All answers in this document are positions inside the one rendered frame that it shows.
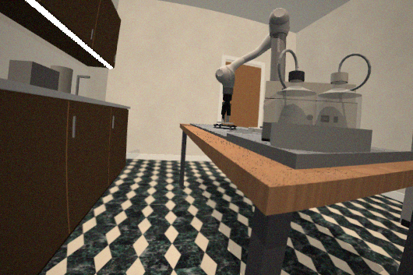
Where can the translucent plastic bottle with grey cap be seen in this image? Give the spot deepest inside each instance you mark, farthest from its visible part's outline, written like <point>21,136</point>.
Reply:
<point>339,107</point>

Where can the translucent plastic bottle with black cap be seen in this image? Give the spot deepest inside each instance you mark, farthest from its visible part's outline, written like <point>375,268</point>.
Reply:
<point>295,104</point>

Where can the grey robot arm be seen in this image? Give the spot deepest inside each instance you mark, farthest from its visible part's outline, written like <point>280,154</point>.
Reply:
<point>276,40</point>

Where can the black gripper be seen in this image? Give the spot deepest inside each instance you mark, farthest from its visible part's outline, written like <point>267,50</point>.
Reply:
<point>225,107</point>

